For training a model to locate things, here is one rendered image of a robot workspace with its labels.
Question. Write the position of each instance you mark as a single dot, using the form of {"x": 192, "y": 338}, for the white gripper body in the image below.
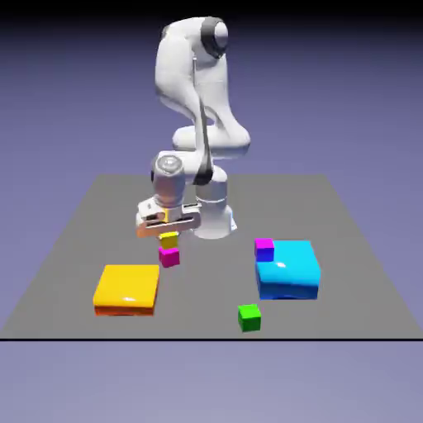
{"x": 172, "y": 225}

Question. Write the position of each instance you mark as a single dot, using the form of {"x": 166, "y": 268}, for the small yellow cube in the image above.
{"x": 168, "y": 240}

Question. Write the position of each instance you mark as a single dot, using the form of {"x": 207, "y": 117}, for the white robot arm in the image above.
{"x": 211, "y": 99}

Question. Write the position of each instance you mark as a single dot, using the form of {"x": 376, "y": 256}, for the small pink cube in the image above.
{"x": 169, "y": 257}

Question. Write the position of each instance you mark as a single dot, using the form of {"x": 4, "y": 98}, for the small magenta cube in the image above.
{"x": 264, "y": 249}

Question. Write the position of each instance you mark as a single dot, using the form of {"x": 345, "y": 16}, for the small green cube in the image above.
{"x": 249, "y": 317}

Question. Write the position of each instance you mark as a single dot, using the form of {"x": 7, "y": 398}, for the large yellow box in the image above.
{"x": 127, "y": 287}

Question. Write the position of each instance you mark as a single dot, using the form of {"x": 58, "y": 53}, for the large cyan box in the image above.
{"x": 290, "y": 271}

